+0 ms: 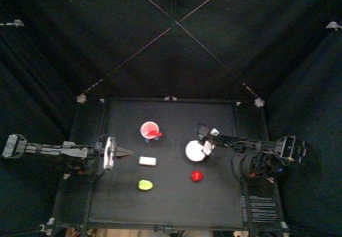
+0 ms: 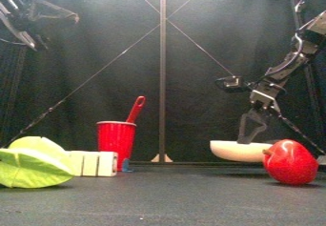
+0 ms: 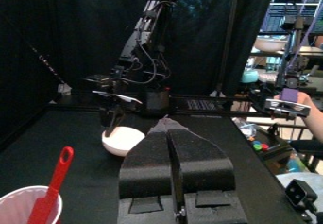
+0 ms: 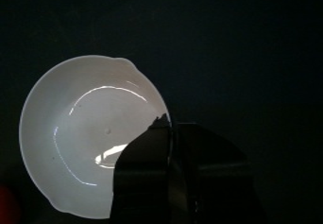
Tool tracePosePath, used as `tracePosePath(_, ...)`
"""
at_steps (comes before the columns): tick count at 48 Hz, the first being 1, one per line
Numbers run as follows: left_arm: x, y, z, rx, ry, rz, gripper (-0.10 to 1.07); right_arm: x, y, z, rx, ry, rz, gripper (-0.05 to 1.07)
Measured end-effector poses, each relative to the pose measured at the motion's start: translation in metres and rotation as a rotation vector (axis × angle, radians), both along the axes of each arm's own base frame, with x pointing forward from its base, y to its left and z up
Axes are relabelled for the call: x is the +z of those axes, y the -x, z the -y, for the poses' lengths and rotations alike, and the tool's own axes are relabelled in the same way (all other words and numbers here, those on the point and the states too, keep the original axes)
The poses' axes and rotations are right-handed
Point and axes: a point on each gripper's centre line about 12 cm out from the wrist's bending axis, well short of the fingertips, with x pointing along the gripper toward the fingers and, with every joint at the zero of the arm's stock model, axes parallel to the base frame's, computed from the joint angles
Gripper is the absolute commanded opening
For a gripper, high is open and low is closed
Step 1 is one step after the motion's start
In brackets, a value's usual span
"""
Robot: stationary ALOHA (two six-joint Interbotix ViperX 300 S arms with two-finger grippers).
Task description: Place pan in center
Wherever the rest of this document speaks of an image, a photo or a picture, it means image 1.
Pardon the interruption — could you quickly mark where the white round toy pan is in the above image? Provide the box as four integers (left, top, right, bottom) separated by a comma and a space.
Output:
185, 139, 209, 163

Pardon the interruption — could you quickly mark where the red toy fruit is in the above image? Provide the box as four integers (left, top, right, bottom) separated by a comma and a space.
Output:
190, 170, 205, 183

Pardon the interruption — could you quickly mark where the thin diagonal frame wire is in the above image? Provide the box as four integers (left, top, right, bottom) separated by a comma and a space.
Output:
125, 0, 262, 99
82, 0, 237, 95

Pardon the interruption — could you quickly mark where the white rectangular toy block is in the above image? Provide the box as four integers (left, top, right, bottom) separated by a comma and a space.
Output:
138, 156, 158, 167

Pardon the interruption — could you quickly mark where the pink toy cup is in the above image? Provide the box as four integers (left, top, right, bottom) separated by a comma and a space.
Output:
139, 121, 162, 140

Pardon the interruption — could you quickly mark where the white printed label sticker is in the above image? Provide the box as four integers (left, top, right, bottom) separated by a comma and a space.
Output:
247, 195, 281, 225

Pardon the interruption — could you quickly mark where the yellow-green toy fruit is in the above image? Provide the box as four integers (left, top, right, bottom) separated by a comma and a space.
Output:
137, 179, 155, 192

